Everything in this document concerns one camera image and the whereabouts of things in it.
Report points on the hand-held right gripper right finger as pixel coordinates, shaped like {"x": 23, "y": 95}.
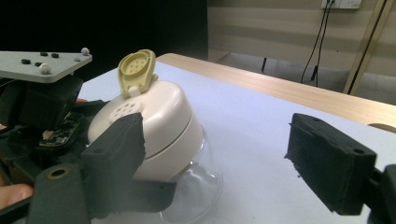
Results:
{"x": 330, "y": 168}

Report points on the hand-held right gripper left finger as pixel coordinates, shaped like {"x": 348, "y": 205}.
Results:
{"x": 115, "y": 161}

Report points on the glass jar with cream lid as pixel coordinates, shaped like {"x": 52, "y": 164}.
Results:
{"x": 169, "y": 112}

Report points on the black curtain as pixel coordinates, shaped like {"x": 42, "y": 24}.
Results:
{"x": 109, "y": 28}

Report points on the beige upright post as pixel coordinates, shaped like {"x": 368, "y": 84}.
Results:
{"x": 367, "y": 46}

